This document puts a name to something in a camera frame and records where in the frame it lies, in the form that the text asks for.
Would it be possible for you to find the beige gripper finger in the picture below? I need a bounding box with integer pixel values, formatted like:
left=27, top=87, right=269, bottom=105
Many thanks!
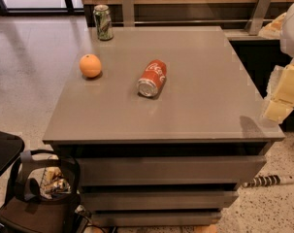
left=272, top=63, right=294, bottom=105
left=262, top=99, right=294, bottom=124

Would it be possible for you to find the red coke can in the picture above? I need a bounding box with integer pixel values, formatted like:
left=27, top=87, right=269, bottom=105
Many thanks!
left=137, top=59, right=167, bottom=97

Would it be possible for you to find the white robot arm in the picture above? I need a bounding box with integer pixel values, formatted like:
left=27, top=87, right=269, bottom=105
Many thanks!
left=262, top=3, right=294, bottom=124

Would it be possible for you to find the green soda can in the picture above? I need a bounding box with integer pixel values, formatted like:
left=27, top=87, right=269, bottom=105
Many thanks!
left=93, top=4, right=114, bottom=41

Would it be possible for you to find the grey drawer cabinet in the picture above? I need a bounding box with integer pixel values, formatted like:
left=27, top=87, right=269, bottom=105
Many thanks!
left=42, top=25, right=286, bottom=228

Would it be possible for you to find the orange fruit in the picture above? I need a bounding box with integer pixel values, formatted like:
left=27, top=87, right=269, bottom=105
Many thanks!
left=79, top=54, right=102, bottom=78

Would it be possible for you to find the striped black white cable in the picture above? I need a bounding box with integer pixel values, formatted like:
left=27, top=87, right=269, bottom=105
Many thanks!
left=242, top=174, right=294, bottom=188

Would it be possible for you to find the left metal bracket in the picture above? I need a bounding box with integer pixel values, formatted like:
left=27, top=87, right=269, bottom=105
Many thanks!
left=121, top=0, right=135, bottom=27

